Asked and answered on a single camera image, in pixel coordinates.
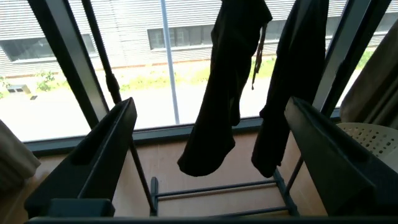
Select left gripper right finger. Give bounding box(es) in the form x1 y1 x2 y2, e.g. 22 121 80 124
284 95 398 218

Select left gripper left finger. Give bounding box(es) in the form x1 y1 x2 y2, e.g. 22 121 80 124
24 96 138 218

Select black garment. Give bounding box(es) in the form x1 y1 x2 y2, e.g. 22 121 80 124
251 0 330 179

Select black shorts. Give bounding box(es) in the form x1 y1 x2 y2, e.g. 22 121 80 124
177 0 274 177

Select white laundry basket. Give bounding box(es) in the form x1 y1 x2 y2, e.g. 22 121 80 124
336 122 398 174

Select black clothes rack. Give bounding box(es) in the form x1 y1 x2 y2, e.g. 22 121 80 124
81 0 304 218

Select brown curtain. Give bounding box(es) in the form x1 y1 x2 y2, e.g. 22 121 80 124
339 20 398 130
0 119 42 191

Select window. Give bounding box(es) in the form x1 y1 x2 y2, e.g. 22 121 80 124
0 0 398 156

